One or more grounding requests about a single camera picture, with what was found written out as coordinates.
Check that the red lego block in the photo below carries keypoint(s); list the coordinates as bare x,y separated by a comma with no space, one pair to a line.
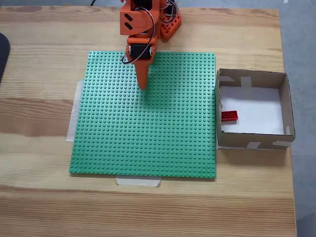
229,116

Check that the green lego baseplate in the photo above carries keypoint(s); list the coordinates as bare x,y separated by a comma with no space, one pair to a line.
148,135

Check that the masking tape on box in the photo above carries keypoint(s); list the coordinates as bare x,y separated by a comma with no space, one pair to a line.
288,130
245,81
254,145
281,143
225,80

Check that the open cardboard box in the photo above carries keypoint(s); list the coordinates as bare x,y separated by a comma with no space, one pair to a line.
234,140

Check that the masking tape strip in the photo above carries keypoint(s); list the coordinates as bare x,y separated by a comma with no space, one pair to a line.
138,182
74,111

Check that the white paper sheet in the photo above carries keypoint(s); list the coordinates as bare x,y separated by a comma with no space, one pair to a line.
259,111

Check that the black rounded device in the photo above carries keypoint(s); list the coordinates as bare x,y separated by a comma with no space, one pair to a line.
3,56

